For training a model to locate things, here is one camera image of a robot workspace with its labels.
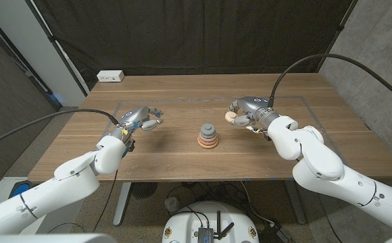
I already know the large orange toy ring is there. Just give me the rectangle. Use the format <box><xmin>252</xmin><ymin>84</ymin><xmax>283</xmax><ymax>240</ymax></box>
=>
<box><xmin>197</xmin><ymin>138</ymin><xmax>220</xmax><ymax>150</ymax></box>

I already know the grey table leg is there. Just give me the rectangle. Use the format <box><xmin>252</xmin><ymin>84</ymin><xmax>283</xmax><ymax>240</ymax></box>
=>
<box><xmin>283</xmin><ymin>180</ymin><xmax>308</xmax><ymax>225</ymax></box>

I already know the black power brick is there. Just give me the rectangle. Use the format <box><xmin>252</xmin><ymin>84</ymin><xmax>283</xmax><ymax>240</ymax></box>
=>
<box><xmin>260</xmin><ymin>222</ymin><xmax>295</xmax><ymax>243</ymax></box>

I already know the blue foot pedal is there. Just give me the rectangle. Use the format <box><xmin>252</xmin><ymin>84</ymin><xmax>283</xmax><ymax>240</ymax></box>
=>
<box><xmin>9</xmin><ymin>180</ymin><xmax>34</xmax><ymax>198</ymax></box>

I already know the white table leg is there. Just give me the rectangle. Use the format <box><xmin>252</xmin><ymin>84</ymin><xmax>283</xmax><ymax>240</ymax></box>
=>
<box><xmin>112</xmin><ymin>182</ymin><xmax>132</xmax><ymax>227</ymax></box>

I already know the white power strip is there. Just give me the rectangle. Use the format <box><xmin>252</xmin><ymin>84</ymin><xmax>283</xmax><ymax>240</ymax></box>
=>
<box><xmin>96</xmin><ymin>70</ymin><xmax>125</xmax><ymax>83</ymax></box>

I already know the dusty pink toy ring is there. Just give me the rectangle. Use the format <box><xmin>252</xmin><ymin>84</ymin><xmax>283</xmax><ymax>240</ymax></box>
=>
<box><xmin>198</xmin><ymin>135</ymin><xmax>219</xmax><ymax>145</ymax></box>

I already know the thin black left wrist cable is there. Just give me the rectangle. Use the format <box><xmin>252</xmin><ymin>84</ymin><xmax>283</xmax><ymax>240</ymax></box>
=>
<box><xmin>93</xmin><ymin>168</ymin><xmax>119</xmax><ymax>234</ymax></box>

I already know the black backdrop curtain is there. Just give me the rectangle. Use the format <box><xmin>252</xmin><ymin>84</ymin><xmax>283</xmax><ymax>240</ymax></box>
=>
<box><xmin>32</xmin><ymin>0</ymin><xmax>356</xmax><ymax>90</ymax></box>

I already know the small dark grey toy ring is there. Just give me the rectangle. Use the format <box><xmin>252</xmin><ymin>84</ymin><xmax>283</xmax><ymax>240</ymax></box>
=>
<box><xmin>200</xmin><ymin>123</ymin><xmax>217</xmax><ymax>137</ymax></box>

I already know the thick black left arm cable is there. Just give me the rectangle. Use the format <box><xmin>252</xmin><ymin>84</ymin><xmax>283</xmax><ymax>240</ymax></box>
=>
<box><xmin>0</xmin><ymin>108</ymin><xmax>120</xmax><ymax>153</ymax></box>

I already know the black backdrop stand pole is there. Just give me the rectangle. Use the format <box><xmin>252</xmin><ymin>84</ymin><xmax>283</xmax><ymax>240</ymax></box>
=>
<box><xmin>316</xmin><ymin>0</ymin><xmax>359</xmax><ymax>72</ymax></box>
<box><xmin>24</xmin><ymin>0</ymin><xmax>91</xmax><ymax>97</ymax></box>

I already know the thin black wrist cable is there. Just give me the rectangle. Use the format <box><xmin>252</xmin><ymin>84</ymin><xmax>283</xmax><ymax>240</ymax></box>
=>
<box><xmin>93</xmin><ymin>168</ymin><xmax>119</xmax><ymax>234</ymax></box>
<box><xmin>317</xmin><ymin>198</ymin><xmax>335</xmax><ymax>243</ymax></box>

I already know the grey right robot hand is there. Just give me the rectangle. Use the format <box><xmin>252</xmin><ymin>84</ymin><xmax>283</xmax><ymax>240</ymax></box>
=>
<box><xmin>228</xmin><ymin>96</ymin><xmax>281</xmax><ymax>131</ymax></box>

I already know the white floor cable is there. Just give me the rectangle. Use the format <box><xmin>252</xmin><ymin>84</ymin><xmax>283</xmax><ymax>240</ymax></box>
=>
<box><xmin>240</xmin><ymin>181</ymin><xmax>275</xmax><ymax>226</ymax></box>

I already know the round grey floor object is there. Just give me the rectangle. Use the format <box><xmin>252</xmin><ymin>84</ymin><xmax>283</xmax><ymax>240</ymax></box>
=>
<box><xmin>164</xmin><ymin>196</ymin><xmax>182</xmax><ymax>213</ymax></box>

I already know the coral red toy ring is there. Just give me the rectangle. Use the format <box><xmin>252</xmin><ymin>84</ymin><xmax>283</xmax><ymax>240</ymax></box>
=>
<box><xmin>197</xmin><ymin>137</ymin><xmax>219</xmax><ymax>147</ymax></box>

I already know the round black fan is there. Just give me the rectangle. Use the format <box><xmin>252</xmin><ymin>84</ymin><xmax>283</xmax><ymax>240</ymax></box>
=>
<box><xmin>130</xmin><ymin>182</ymin><xmax>158</xmax><ymax>199</ymax></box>

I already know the white robot torso base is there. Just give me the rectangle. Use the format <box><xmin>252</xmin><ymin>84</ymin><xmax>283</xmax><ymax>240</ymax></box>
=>
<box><xmin>161</xmin><ymin>200</ymin><xmax>260</xmax><ymax>243</ymax></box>

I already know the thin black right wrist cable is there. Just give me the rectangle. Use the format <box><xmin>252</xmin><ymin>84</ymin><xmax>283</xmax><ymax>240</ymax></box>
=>
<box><xmin>317</xmin><ymin>198</ymin><xmax>335</xmax><ymax>243</ymax></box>

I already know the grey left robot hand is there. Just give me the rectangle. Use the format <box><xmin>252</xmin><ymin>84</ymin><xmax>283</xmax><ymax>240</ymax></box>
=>
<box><xmin>111</xmin><ymin>105</ymin><xmax>165</xmax><ymax>140</ymax></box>

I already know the grey router with black antennas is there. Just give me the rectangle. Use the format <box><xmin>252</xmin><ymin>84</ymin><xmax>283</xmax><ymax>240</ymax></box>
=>
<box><xmin>197</xmin><ymin>211</ymin><xmax>235</xmax><ymax>243</ymax></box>

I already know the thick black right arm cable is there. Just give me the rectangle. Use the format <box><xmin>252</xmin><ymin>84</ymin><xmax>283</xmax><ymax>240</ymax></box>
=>
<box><xmin>267</xmin><ymin>53</ymin><xmax>392</xmax><ymax>108</ymax></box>

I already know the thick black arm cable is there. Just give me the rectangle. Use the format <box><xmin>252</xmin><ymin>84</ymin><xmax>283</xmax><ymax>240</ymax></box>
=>
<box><xmin>0</xmin><ymin>108</ymin><xmax>120</xmax><ymax>153</ymax></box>
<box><xmin>267</xmin><ymin>53</ymin><xmax>392</xmax><ymax>108</ymax></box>

